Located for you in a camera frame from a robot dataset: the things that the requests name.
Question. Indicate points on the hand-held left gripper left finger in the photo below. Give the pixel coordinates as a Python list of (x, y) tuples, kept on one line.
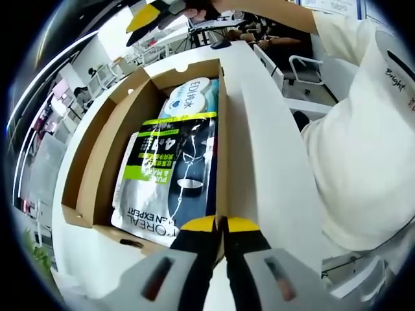
[(155, 282)]

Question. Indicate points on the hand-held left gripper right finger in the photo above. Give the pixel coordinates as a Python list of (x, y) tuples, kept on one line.
[(291, 285)]

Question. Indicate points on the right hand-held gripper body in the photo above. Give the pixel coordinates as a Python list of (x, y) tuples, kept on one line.
[(201, 4)]

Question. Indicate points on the brown cardboard shoe box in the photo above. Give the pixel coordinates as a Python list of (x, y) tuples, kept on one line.
[(97, 155)]

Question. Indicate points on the person's right hand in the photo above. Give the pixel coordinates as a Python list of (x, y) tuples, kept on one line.
[(197, 15)]

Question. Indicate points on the grey laptop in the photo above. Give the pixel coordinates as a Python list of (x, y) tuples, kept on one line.
[(199, 21)]

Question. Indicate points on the pink display screen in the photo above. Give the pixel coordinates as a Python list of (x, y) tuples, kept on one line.
[(59, 90)]

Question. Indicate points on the green potted plant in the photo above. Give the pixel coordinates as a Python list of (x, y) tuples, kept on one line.
[(39, 256)]

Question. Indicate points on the white office chair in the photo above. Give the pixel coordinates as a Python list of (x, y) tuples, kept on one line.
[(304, 71)]

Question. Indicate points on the dark rounded object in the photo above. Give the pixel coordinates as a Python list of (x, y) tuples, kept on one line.
[(301, 121)]

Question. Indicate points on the white desk partition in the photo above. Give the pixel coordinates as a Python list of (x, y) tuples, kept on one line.
[(48, 168)]

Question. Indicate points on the white chest device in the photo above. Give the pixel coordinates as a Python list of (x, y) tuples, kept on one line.
[(384, 39)]

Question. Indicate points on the wall poster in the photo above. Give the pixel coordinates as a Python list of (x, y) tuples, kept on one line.
[(327, 6)]

